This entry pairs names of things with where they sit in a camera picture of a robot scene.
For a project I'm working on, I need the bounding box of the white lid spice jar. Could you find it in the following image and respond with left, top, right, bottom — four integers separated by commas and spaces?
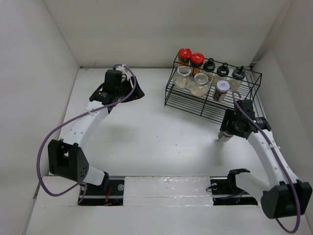
213, 80, 230, 102
218, 131, 233, 142

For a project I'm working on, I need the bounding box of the clear glass jar front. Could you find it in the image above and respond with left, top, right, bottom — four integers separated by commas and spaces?
189, 73, 209, 97

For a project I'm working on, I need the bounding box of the clear glass jar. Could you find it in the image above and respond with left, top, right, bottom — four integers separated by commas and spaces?
174, 66, 192, 89
189, 73, 209, 97

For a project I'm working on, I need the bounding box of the black cap spice grinder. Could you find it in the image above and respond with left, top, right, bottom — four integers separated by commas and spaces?
202, 58, 215, 81
213, 63, 229, 86
228, 66, 246, 91

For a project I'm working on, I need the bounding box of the red lid sauce jar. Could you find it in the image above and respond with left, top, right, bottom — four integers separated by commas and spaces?
178, 48, 192, 66
190, 53, 205, 76

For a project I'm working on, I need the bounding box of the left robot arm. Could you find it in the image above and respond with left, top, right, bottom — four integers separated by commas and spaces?
47, 65, 145, 194

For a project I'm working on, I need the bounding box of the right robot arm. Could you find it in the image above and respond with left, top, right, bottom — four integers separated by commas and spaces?
218, 99, 313, 219

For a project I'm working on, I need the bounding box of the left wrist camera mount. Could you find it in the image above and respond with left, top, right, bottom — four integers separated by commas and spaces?
113, 64, 129, 74

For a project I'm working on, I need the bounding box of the black wire rack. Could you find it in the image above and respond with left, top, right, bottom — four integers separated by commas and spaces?
164, 55, 266, 123

